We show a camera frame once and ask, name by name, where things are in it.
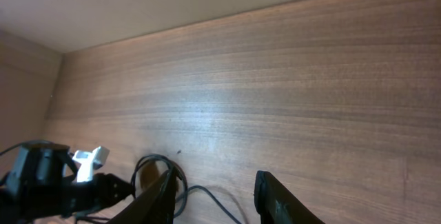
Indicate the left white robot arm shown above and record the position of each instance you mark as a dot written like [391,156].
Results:
[48,180]

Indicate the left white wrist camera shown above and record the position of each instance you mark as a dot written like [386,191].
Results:
[89,162]

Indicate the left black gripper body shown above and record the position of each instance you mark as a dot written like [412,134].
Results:
[85,197]

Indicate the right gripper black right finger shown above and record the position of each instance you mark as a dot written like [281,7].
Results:
[277,205]

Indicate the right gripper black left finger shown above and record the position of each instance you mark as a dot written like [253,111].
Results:
[155,205]

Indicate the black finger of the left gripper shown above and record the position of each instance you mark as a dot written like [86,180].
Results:
[113,189]

